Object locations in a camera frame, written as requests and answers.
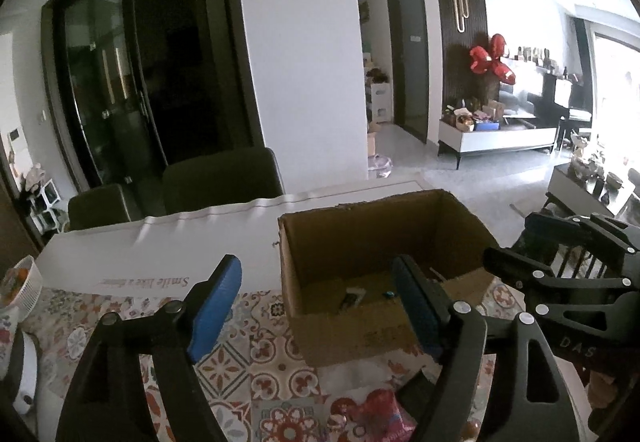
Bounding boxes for brown cardboard box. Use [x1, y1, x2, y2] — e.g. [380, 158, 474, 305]
[278, 189, 498, 367]

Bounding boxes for dark hallway door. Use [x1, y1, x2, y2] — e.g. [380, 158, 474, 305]
[386, 0, 430, 143]

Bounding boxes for coffee table with items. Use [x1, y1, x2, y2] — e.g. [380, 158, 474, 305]
[546, 162, 639, 226]

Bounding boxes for pink snack packet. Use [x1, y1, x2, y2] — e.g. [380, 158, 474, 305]
[347, 389, 416, 442]

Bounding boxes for patterned table mat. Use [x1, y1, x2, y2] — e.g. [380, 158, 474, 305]
[19, 286, 526, 442]

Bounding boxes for dark green snack packet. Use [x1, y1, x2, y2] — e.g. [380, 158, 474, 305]
[395, 370, 436, 424]

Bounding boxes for dark glass sliding doors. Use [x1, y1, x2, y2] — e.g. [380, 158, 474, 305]
[41, 0, 264, 191]

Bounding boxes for dark dining chair left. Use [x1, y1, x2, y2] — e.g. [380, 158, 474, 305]
[68, 184, 143, 231]

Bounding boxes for white storage drawers hallway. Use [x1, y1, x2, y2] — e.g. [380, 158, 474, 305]
[364, 67, 394, 123]

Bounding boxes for white low tv cabinet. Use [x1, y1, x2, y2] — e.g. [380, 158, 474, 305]
[437, 121, 556, 169]

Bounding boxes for dark dining chair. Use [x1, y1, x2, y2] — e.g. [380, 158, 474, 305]
[68, 184, 143, 231]
[162, 147, 285, 214]

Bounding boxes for white basket bowl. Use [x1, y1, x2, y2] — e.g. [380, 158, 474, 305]
[1, 255, 43, 321]

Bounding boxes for clear plastic stool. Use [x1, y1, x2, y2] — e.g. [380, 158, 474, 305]
[368, 155, 393, 180]

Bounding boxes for dark dining chair right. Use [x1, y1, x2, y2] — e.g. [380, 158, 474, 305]
[162, 147, 285, 214]

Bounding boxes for white appliance on table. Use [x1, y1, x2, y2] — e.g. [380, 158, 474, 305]
[3, 329, 38, 416]

